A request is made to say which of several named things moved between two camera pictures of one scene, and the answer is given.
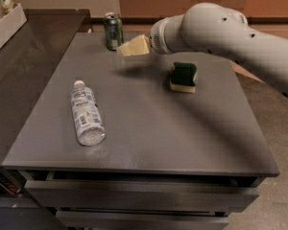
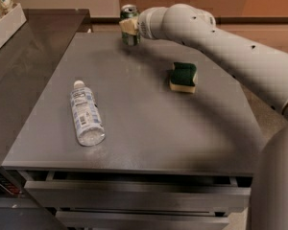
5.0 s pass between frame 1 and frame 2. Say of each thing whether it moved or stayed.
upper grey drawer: stayed
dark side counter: stayed
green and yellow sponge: stayed
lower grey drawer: stayed
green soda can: moved
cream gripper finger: moved
